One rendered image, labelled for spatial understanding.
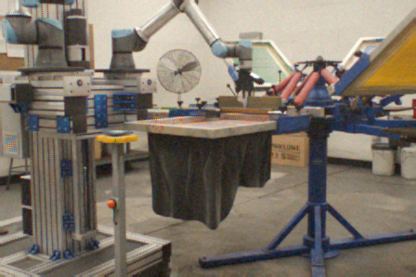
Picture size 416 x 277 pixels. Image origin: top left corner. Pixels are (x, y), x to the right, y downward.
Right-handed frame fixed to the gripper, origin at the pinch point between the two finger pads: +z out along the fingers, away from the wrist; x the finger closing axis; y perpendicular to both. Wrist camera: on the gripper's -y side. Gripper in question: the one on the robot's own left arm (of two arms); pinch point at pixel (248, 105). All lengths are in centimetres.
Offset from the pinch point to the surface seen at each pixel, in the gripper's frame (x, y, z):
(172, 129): 64, -5, 8
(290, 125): 6.0, -30.1, 8.8
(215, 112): 3.1, 21.0, 4.2
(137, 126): 65, 18, 8
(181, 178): 54, -1, 32
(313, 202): -74, 0, 69
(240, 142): 36.3, -22.1, 15.2
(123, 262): 82, 10, 68
